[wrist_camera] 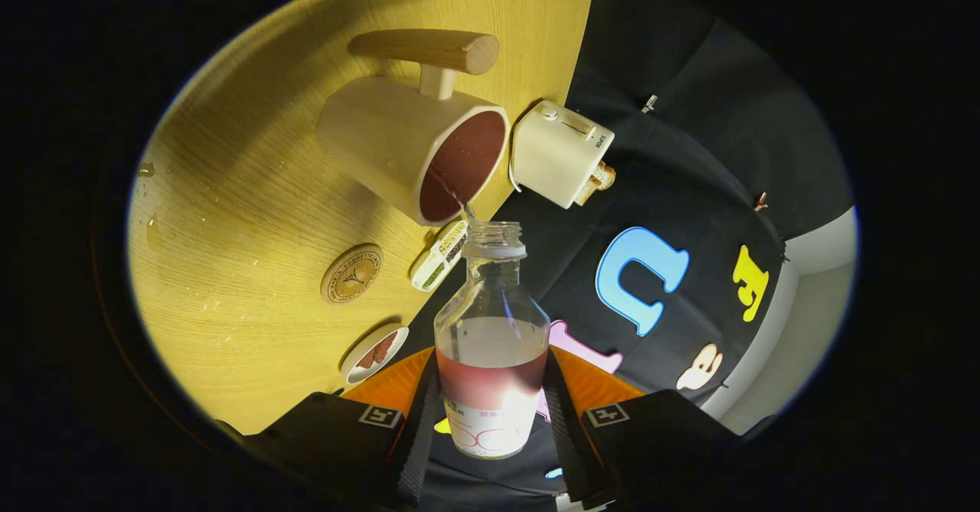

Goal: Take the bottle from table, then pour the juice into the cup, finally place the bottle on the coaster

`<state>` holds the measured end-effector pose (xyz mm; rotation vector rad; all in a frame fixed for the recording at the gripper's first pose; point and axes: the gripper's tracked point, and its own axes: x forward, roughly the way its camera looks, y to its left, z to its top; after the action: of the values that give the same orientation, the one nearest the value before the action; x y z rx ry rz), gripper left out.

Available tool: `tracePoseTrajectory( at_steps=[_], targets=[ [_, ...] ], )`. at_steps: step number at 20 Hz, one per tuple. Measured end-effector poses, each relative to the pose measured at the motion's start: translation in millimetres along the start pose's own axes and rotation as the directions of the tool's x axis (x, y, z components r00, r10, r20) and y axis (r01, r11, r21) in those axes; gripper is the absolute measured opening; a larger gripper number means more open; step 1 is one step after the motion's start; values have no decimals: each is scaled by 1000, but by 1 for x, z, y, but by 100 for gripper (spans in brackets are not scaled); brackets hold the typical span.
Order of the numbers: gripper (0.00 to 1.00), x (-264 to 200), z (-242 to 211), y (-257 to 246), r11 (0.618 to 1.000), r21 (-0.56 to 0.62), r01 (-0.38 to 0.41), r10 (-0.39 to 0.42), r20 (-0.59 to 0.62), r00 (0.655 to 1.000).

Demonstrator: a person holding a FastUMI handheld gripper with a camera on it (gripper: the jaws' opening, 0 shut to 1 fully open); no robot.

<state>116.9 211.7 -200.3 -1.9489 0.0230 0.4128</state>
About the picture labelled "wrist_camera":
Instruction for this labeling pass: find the round cork coaster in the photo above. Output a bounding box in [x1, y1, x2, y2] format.
[320, 243, 384, 305]

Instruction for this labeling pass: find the wooden table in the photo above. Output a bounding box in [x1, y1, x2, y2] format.
[126, 0, 596, 436]

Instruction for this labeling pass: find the clear juice bottle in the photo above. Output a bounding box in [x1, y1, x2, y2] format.
[433, 221, 552, 461]

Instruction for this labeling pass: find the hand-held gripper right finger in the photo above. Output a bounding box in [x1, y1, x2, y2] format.
[544, 344, 745, 510]

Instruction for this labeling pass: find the white round plate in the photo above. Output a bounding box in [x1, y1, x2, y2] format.
[341, 323, 410, 386]

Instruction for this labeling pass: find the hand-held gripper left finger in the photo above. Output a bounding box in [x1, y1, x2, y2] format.
[218, 346, 441, 510]

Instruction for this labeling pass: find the white divided condiment dish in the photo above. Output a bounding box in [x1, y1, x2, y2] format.
[410, 219, 469, 292]

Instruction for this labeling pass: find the cream cup with wooden handle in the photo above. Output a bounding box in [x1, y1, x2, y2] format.
[316, 28, 511, 227]

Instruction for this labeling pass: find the cream toaster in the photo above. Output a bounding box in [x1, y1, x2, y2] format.
[510, 99, 616, 210]

